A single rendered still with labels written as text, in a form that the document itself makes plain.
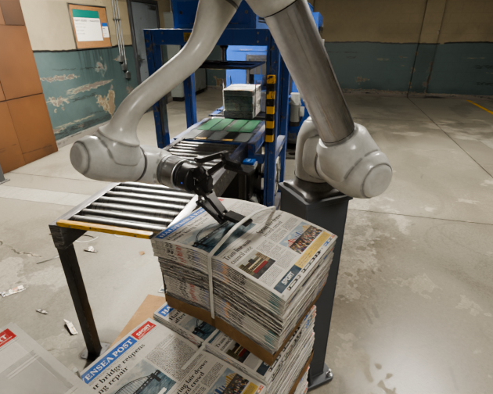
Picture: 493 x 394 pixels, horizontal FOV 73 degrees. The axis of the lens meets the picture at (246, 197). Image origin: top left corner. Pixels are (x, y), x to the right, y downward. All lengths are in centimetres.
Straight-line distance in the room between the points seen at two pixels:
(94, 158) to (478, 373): 201
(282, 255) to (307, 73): 44
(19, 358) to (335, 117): 83
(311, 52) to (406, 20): 909
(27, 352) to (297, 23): 81
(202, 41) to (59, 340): 181
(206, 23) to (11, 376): 82
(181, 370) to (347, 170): 66
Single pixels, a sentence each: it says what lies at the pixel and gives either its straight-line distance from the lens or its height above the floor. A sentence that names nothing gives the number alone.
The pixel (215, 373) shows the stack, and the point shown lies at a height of 83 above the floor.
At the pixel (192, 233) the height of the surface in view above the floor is 107.
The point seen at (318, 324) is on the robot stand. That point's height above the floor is 38.
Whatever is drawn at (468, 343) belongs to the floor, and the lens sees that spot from 234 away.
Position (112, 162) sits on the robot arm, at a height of 126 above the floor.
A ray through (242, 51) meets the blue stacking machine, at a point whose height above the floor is 131.
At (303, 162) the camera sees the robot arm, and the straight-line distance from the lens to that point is 118.
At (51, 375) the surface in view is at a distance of 64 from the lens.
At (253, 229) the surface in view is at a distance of 86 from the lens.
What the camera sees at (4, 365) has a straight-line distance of 69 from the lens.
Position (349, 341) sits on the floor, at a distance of 209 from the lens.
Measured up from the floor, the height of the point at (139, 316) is 0.
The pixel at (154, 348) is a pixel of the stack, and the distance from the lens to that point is 94.
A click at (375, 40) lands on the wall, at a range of 984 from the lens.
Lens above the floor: 153
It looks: 26 degrees down
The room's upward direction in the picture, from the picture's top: straight up
